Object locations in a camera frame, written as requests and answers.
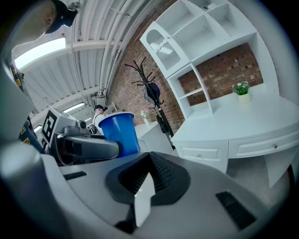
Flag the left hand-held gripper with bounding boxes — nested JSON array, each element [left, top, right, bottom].
[[42, 106, 122, 166]]

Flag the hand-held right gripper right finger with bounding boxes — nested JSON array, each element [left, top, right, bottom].
[[135, 152, 276, 239]]

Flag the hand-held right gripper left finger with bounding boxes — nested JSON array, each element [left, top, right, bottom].
[[43, 152, 151, 239]]

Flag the blue plastic cup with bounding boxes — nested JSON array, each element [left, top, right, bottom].
[[98, 112, 141, 158]]

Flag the white desk top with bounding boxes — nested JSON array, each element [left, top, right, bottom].
[[170, 92, 299, 190]]

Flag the white desk hutch shelving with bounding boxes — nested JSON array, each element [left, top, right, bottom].
[[140, 0, 281, 120]]

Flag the fluorescent tube ceiling light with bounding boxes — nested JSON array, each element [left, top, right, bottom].
[[62, 102, 85, 114]]

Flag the white side cabinet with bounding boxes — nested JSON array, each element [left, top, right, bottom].
[[135, 121, 175, 156]]

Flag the white flower vase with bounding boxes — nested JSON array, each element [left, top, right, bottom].
[[140, 110, 150, 127]]

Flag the dark shirt with yellow print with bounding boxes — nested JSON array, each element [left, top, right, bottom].
[[18, 116, 45, 155]]

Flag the black folded umbrella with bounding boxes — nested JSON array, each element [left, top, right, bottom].
[[156, 113, 169, 134]]

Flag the black coat rack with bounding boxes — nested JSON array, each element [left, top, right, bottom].
[[124, 56, 175, 139]]

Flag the small potted flower plant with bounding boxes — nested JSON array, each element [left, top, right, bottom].
[[232, 81, 252, 105]]

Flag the white ceiling pipe bundle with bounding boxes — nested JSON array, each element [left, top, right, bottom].
[[99, 0, 134, 94]]

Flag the bright ceiling light panel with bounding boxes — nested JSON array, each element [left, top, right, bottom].
[[14, 37, 67, 70]]

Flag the black cap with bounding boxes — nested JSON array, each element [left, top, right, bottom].
[[45, 0, 79, 35]]

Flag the person's head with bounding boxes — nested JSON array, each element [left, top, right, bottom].
[[13, 0, 58, 51]]

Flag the small white box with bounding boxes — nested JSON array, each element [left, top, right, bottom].
[[202, 1, 218, 11]]

